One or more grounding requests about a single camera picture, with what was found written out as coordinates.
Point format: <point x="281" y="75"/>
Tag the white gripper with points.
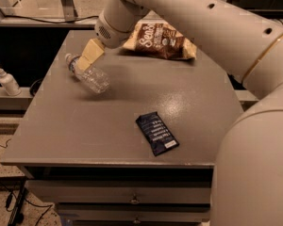
<point x="109" y="35"/>

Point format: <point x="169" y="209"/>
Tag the clear plastic water bottle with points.
<point x="91" y="77"/>

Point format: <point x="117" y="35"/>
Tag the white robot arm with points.
<point x="247" y="186"/>

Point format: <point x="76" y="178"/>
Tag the white pump dispenser bottle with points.
<point x="8" y="82"/>

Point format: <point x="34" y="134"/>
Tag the brown yellow chip bag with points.
<point x="160" y="40"/>

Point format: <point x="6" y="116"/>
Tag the dark blue snack wrapper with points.
<point x="157" y="133"/>

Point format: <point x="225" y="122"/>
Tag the grey drawer cabinet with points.
<point x="85" y="152"/>

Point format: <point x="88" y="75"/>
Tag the metal frame post left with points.
<point x="69" y="11"/>

